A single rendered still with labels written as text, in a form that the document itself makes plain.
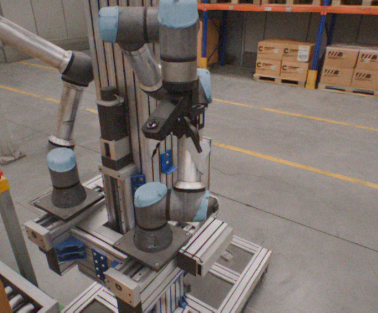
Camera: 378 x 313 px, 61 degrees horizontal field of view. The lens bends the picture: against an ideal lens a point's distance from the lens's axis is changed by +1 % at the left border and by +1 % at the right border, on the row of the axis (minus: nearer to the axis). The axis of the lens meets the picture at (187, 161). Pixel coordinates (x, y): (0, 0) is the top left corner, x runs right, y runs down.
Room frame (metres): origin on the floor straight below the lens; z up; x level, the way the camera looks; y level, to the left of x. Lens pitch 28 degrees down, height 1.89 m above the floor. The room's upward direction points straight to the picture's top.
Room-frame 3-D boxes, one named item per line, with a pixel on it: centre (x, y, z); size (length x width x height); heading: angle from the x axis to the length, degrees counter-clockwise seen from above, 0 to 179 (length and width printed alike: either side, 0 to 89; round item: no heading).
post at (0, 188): (1.47, 1.01, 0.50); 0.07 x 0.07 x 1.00; 57
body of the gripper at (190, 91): (0.68, 0.01, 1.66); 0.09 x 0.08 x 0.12; 146
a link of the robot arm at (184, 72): (0.68, 0.02, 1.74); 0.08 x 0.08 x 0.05
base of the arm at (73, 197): (1.23, 0.55, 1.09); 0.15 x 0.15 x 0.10
